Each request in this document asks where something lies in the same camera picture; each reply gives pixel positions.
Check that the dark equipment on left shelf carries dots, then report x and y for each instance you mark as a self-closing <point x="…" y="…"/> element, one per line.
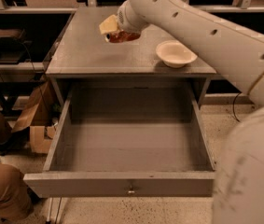
<point x="13" y="46"/>

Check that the black shoe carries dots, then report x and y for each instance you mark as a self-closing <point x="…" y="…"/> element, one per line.
<point x="15" y="142"/>

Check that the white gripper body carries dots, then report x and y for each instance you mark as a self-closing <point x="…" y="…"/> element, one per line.
<point x="126" y="20"/>

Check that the open grey top drawer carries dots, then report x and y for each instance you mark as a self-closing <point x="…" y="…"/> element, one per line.
<point x="109" y="138"/>

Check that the grey cabinet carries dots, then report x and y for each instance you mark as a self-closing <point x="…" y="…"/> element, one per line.
<point x="83" y="51"/>

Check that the brown cardboard box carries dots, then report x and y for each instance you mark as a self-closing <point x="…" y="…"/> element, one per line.
<point x="37" y="117"/>

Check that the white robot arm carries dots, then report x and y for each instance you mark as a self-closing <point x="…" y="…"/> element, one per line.
<point x="236" y="53"/>

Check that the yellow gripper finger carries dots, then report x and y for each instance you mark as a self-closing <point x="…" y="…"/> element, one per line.
<point x="109" y="25"/>

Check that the white paper bowl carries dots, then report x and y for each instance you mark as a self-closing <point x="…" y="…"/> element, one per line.
<point x="174" y="54"/>

